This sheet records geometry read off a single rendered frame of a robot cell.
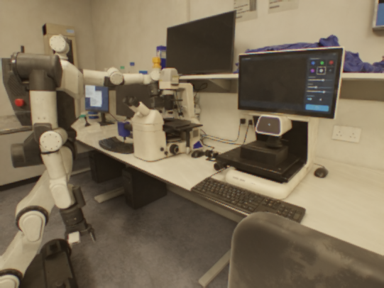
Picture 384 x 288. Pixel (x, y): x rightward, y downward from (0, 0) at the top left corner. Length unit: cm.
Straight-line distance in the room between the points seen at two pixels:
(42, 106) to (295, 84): 100
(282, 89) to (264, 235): 73
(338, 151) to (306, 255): 118
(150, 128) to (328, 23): 128
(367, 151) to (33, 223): 180
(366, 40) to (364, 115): 45
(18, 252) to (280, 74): 150
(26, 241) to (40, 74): 79
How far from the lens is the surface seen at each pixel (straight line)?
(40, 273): 160
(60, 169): 99
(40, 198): 125
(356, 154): 152
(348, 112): 148
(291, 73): 100
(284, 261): 41
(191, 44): 186
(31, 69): 94
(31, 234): 128
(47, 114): 93
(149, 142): 124
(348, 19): 166
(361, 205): 105
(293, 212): 82
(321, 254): 38
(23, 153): 117
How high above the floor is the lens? 119
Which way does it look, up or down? 16 degrees down
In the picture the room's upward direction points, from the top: straight up
